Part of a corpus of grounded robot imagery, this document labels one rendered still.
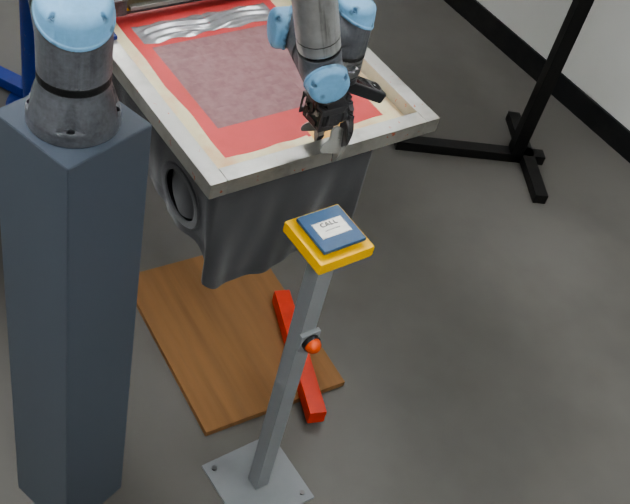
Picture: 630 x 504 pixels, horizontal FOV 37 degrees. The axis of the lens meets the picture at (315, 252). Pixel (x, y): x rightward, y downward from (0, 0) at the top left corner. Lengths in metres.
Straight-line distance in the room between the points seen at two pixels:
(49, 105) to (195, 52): 0.74
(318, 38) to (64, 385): 0.86
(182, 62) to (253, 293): 0.99
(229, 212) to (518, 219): 1.68
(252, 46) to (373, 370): 1.10
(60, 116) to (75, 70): 0.09
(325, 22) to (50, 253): 0.61
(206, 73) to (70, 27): 0.75
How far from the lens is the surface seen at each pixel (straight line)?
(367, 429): 2.72
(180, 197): 2.13
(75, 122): 1.51
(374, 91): 1.88
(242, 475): 2.56
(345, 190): 2.24
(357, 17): 1.72
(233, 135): 1.97
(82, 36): 1.42
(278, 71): 2.18
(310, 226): 1.79
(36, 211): 1.63
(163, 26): 2.25
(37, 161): 1.55
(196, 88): 2.08
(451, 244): 3.30
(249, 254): 2.21
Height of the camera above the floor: 2.20
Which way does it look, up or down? 45 degrees down
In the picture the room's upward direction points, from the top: 16 degrees clockwise
